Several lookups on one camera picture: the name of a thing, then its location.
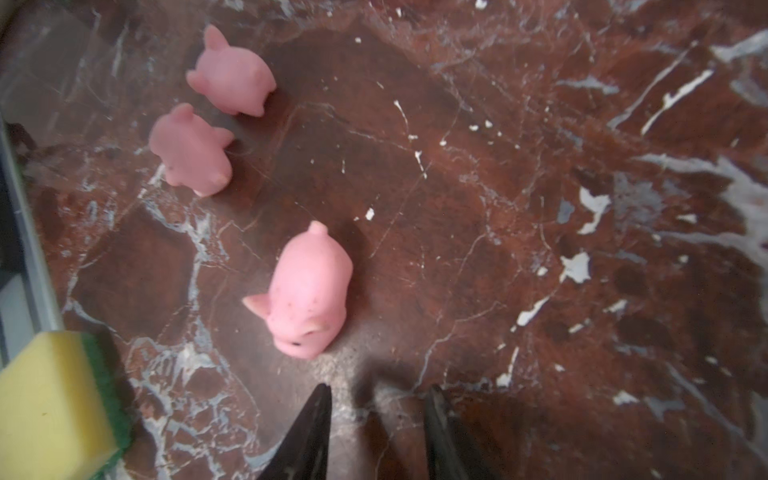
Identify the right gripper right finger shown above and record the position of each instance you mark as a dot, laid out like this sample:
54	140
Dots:
452	452

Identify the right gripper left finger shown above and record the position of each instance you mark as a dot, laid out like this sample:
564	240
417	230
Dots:
304	451

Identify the pink pig toy cluster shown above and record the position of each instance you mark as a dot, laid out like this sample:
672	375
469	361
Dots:
233	79
192	151
305	305

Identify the yellow sponge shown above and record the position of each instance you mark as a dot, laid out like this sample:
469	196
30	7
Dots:
61	415

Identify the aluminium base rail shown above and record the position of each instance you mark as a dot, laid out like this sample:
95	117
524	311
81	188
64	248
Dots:
28	301

